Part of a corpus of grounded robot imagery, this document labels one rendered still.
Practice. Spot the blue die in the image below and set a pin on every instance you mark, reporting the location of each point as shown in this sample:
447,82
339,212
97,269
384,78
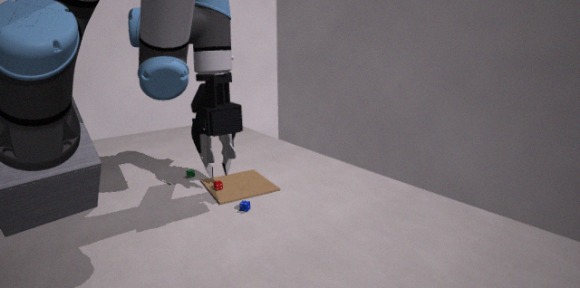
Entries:
244,205

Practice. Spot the red die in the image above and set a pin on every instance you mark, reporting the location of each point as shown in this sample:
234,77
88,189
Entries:
218,185

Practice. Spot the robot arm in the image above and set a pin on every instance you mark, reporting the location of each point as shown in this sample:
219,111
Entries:
39,45

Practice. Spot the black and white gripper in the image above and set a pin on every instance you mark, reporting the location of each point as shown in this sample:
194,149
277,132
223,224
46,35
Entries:
223,119

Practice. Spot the tan mat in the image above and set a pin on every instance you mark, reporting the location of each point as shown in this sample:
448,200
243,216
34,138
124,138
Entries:
239,186

